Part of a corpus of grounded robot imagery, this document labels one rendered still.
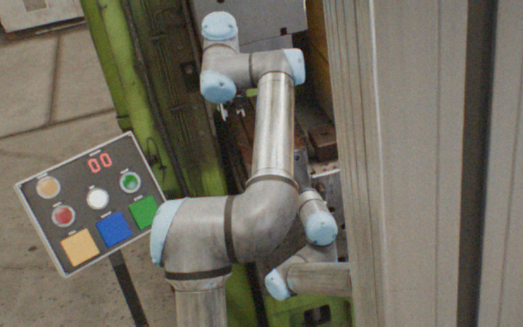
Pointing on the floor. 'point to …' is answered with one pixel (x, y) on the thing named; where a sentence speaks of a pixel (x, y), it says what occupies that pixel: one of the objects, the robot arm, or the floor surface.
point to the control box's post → (127, 287)
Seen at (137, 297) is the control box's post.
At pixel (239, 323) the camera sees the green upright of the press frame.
